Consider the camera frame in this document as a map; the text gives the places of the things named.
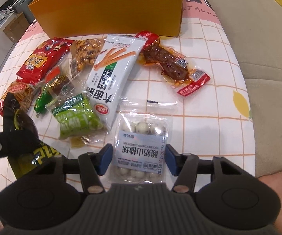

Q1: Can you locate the black yellow snack bag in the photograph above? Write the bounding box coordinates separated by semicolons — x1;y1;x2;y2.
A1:
2;93;61;179

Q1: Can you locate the green peas snack bag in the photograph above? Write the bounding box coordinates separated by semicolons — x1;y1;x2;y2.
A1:
45;92;109;140

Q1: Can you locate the yogurt hawthorn balls clear pack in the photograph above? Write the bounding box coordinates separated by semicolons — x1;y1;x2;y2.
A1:
110;98;178;183

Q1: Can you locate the orange spicy strips bag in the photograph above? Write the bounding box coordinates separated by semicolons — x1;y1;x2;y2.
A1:
0;81;39;116

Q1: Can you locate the green sausage stick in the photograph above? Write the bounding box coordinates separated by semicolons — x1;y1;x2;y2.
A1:
34;89;52;117

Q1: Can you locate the dark candy clear wrapper pack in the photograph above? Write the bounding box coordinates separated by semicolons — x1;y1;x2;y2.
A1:
44;65;71;98

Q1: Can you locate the white breadstick snack bag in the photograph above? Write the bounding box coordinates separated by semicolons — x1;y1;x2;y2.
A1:
87;35;146;129

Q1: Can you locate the red duck meat vacuum pack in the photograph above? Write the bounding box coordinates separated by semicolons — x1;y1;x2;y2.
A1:
135;30;211;98

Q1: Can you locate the lemon grid tablecloth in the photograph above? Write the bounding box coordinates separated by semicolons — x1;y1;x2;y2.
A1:
0;0;255;191

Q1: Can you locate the red peanut snack bag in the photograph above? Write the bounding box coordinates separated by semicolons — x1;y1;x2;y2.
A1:
16;37;74;85

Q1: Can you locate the clear mixed nuts pack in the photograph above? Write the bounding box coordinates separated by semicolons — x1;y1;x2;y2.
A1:
70;39;105;78

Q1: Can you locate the brown cardboard carton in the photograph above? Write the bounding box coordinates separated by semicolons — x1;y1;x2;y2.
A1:
4;12;30;43

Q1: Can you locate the beige sofa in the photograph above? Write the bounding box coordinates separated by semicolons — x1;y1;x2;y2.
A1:
208;0;282;177

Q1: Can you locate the orange cardboard box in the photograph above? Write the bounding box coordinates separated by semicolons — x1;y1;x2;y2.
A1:
28;0;183;38

